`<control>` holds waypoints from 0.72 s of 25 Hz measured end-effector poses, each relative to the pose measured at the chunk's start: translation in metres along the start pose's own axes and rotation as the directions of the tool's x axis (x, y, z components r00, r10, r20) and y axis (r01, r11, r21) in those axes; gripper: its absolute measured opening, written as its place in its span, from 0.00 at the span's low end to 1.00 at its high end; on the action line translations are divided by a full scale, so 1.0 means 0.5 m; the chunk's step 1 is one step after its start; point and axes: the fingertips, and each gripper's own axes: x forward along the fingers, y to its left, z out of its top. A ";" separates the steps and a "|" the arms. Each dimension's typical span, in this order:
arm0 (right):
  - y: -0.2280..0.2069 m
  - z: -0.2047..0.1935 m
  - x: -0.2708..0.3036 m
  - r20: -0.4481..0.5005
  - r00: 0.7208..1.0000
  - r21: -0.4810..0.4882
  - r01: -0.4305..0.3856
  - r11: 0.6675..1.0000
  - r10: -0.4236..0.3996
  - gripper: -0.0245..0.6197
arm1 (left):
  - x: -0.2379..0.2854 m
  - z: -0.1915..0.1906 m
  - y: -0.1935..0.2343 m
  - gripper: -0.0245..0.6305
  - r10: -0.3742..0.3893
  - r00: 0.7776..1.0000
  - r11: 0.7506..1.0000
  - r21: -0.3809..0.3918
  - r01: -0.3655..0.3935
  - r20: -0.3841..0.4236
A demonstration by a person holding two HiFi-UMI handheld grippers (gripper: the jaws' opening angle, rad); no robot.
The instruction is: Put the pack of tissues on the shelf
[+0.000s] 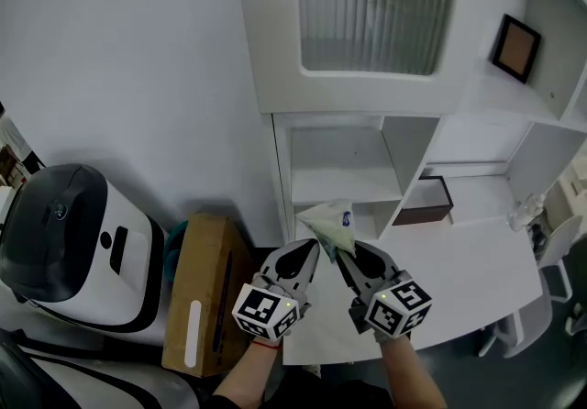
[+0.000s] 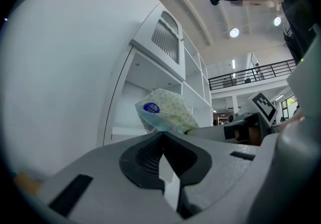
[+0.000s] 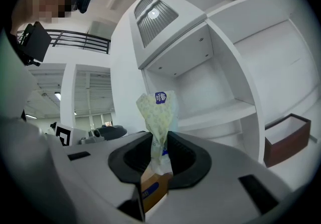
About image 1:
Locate person's left hand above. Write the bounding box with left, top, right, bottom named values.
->
left=250, top=271, right=288, bottom=296

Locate dark brown open box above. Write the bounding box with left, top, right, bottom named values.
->
left=392, top=175, right=455, bottom=227

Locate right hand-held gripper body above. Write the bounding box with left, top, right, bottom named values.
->
left=337, top=240, right=435, bottom=338

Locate grey office chair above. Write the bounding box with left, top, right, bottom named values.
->
left=479, top=214, right=587, bottom=360

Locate clear plastic bottle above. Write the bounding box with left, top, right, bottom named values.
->
left=508, top=192, right=549, bottom=232

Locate person's left forearm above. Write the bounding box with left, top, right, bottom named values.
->
left=211, top=341, right=284, bottom=409

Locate person's black clothing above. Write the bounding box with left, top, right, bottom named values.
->
left=201, top=379, right=395, bottom=409

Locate brown cardboard box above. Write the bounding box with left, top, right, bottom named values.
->
left=161, top=213, right=256, bottom=379

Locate white desk with hutch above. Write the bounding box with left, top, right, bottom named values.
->
left=231, top=0, right=587, bottom=367

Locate white robot with black top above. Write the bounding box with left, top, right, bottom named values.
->
left=0, top=328, right=201, bottom=409
left=0, top=162, right=166, bottom=335

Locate black picture frame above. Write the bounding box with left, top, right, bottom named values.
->
left=490, top=13, right=543, bottom=85

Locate ribbed glass cabinet door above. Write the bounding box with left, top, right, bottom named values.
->
left=233, top=0, right=499, bottom=115

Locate person's right forearm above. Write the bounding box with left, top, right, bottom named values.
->
left=379, top=336, right=449, bottom=409

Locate pale green plastic packet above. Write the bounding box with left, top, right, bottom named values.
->
left=295, top=198, right=358, bottom=261

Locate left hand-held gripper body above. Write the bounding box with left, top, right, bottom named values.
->
left=231, top=238, right=321, bottom=343

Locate teal round object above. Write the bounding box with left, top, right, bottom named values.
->
left=163, top=219, right=189, bottom=282

